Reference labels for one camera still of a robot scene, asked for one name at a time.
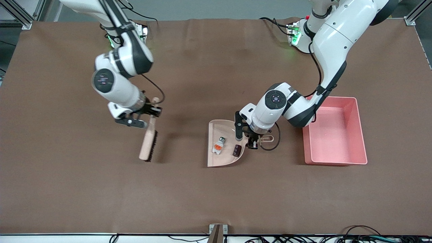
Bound black right base cable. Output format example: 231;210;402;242
116;0;159;25

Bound black left base cable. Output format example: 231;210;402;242
259;17;295;37

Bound table cover cloth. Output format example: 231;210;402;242
0;17;432;235

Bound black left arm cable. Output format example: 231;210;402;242
259;41;338;151

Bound black base cable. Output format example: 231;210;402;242
259;17;295;37
116;0;159;25

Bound aluminium frame profile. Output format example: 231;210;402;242
0;0;46;30
404;0;432;27

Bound thin black cable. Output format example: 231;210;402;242
109;233;210;243

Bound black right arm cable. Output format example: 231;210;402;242
140;73;166;105

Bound white and orange electronic part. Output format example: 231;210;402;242
212;137;226;155

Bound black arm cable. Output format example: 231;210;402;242
140;73;166;105
259;41;338;151

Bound beige brush with black bristles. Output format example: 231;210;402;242
139;97;161;162

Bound beige plastic dustpan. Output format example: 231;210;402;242
207;119;274;168

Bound pink plastic bin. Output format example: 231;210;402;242
302;96;368;166

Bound metal table clamp bracket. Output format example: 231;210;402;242
209;224;228;243

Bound black cable bundle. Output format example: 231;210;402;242
243;225;432;243

